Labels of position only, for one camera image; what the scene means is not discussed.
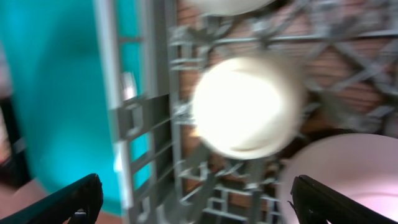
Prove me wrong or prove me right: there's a grey dishwasher rack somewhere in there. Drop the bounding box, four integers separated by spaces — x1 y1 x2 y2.
94 0 397 223

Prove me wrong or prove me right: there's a teal plastic tray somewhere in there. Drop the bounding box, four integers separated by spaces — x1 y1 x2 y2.
1 0 123 216

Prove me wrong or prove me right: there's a pink bowl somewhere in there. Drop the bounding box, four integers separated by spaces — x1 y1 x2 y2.
277 134 397 223

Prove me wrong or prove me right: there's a white bowl with nuts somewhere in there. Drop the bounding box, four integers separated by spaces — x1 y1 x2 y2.
183 0 275 16

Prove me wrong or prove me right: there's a small white round cup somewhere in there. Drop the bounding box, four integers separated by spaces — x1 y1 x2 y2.
192 55 307 160

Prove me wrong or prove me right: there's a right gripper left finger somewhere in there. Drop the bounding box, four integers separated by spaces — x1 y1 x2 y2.
1 173 103 224

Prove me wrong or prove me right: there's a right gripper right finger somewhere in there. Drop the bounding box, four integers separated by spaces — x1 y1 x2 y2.
290 175 397 224

